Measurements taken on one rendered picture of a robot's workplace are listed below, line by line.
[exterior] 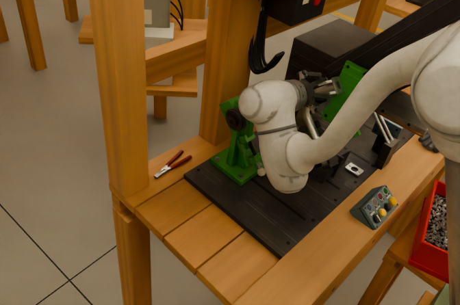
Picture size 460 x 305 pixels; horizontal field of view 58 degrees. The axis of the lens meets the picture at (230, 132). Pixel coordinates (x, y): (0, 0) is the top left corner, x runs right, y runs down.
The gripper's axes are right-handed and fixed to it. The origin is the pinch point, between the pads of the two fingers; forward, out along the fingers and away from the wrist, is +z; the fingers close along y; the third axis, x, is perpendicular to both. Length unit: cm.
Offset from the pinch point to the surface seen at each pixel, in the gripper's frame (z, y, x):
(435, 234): 14, -54, -12
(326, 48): 12.0, 13.8, 2.8
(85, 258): -24, -40, 144
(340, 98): 4.4, -4.2, -0.4
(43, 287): -45, -45, 147
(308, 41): 11.2, 18.7, 7.8
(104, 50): -62, 22, 20
